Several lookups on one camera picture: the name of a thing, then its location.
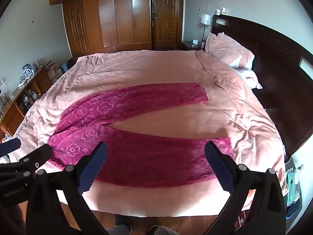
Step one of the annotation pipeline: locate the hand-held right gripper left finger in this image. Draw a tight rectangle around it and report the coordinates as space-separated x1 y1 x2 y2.
26 141 115 235

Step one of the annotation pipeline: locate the dark wooden nightstand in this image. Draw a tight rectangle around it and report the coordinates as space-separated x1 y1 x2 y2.
181 40 206 52

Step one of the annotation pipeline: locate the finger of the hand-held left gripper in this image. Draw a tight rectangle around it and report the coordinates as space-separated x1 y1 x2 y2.
0 138 22 157
0 144 53 180

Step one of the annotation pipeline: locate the wooden desk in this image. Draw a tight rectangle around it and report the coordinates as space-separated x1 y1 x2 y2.
0 60 74 139

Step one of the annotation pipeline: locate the dark wooden headboard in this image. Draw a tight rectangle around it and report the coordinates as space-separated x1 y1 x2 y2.
211 14 313 161

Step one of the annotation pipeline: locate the white pillow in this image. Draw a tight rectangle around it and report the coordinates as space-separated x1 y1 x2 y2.
236 69 263 90

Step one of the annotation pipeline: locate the clear water pitcher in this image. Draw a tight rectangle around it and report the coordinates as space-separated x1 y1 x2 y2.
22 64 34 79

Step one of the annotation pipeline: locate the white shade bedside lamp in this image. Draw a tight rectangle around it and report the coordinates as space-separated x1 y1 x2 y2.
200 14 211 44

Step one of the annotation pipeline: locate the brown wooden wardrobe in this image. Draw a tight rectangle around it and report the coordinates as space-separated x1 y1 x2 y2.
49 0 152 57

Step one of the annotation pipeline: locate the teal packet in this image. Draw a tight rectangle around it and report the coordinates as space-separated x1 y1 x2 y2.
286 168 300 205

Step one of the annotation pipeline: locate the cardboard box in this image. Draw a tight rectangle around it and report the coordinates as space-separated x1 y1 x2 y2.
48 64 63 80

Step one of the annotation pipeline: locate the dark hanging bag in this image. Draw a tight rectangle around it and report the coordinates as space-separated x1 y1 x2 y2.
150 0 157 28

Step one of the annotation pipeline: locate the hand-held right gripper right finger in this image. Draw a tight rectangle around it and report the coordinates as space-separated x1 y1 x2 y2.
204 141 286 235

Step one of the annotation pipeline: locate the pink pillow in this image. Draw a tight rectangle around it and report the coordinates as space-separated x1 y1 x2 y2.
205 33 242 68
216 32 255 69

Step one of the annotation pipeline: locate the pink bed blanket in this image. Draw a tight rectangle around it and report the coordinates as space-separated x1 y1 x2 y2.
4 50 288 217

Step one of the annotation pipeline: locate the brown wooden door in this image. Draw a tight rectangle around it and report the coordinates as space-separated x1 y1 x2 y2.
150 0 184 50

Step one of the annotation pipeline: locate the magenta floral towel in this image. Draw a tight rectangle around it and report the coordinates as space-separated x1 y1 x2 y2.
48 82 235 185

